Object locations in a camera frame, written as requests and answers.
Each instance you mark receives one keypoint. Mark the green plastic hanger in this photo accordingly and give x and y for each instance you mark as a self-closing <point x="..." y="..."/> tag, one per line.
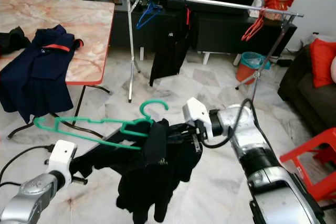
<point x="131" y="126"/>

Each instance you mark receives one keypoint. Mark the navy shirt red collar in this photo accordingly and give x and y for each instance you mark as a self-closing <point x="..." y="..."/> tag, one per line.
<point x="37" y="77"/>

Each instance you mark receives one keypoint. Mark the red plastic hanger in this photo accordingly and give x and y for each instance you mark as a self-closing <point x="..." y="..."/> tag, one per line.
<point x="256" y="24"/>
<point x="250" y="31"/>

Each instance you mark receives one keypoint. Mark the blue plastic hanger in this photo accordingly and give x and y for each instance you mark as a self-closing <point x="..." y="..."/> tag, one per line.
<point x="146" y="19"/>

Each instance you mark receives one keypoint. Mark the black shirt red trim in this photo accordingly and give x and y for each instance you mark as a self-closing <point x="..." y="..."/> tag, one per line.
<point x="170" y="48"/>

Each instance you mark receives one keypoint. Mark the orange bin teal liner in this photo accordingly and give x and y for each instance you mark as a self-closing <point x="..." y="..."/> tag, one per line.
<point x="249" y="69"/>

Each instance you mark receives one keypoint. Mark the black TV cabinet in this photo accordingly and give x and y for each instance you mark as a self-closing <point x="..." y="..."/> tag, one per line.
<point x="226" y="32"/>

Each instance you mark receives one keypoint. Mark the red plastic stool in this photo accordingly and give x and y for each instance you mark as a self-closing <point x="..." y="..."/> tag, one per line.
<point x="310" y="150"/>

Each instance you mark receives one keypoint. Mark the dark grey sofa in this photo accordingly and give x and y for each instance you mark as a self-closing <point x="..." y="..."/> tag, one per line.
<point x="310" y="103"/>

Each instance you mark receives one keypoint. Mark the marble folding table red rim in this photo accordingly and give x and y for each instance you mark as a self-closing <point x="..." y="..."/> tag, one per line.
<point x="97" y="35"/>

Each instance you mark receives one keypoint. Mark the silver clothes rack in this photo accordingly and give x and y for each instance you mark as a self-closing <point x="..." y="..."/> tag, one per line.
<point x="231" y="5"/>

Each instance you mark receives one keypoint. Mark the white pink tissue pack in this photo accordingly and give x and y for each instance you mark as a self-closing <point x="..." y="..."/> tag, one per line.
<point x="255" y="9"/>

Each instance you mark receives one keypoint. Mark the red cushion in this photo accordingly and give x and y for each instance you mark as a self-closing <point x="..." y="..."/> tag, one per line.
<point x="323" y="64"/>

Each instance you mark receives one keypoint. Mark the pink cat face cushion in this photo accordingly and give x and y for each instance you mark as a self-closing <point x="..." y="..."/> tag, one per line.
<point x="333" y="69"/>

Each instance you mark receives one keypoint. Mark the side table with lace cloth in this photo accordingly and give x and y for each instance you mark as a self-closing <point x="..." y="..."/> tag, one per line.
<point x="317" y="39"/>

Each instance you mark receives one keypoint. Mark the plain black garment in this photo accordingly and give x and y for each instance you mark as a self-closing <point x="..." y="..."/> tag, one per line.
<point x="16" y="40"/>

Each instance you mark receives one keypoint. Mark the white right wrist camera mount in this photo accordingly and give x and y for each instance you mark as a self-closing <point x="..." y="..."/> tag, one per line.
<point x="197" y="114"/>

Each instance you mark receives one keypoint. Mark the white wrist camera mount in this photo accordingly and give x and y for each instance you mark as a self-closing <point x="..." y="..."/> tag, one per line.
<point x="197" y="114"/>
<point x="62" y="156"/>

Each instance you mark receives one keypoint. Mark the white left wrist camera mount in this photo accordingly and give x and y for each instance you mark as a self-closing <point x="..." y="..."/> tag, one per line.
<point x="62" y="156"/>

